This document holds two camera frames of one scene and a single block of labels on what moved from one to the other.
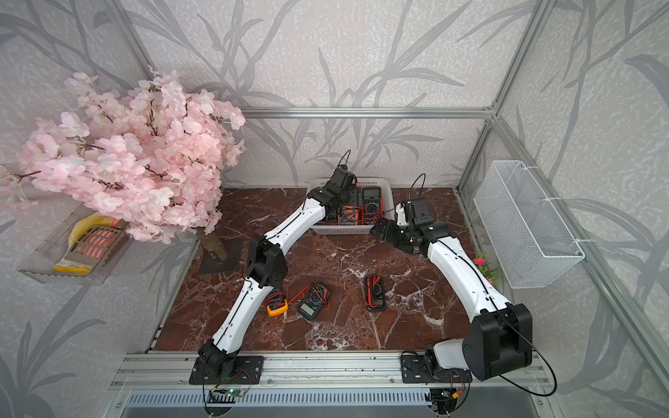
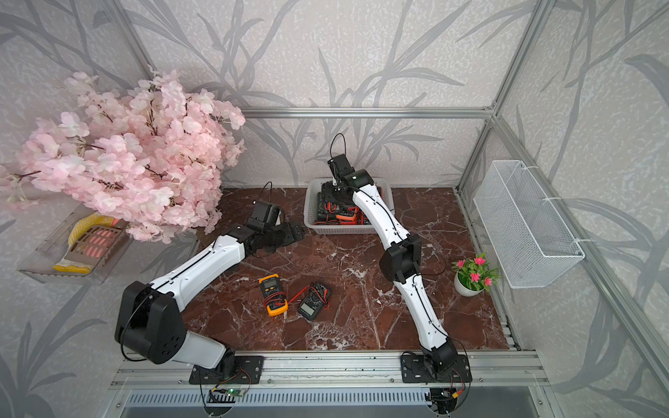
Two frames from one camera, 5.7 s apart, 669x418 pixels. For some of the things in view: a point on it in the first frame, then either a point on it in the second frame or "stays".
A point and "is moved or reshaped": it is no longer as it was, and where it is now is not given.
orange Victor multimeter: [348, 215] stays
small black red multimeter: [375, 293] is moved or reshaped
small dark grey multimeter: [316, 299] stays
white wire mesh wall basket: [528, 239] stays
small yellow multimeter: [276, 303] stays
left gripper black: [354, 193] → [289, 237]
